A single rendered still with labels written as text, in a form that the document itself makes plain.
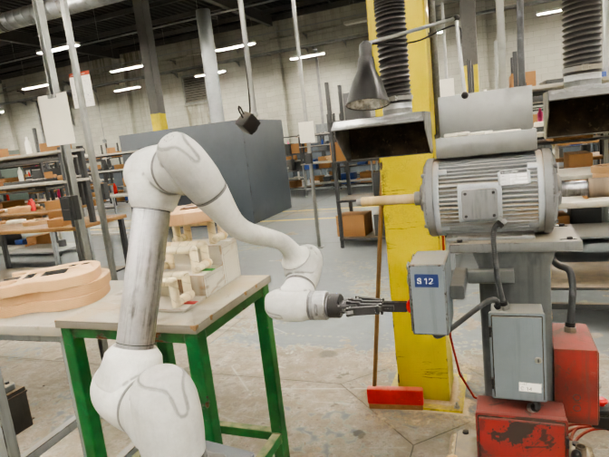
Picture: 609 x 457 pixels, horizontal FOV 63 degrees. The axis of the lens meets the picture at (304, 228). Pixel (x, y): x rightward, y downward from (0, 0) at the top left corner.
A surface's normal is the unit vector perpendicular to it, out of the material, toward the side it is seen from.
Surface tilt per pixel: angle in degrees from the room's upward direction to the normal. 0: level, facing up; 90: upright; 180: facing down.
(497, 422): 90
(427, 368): 90
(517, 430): 90
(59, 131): 90
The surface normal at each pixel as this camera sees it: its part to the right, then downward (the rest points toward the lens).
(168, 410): 0.33, -0.14
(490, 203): -0.36, 0.20
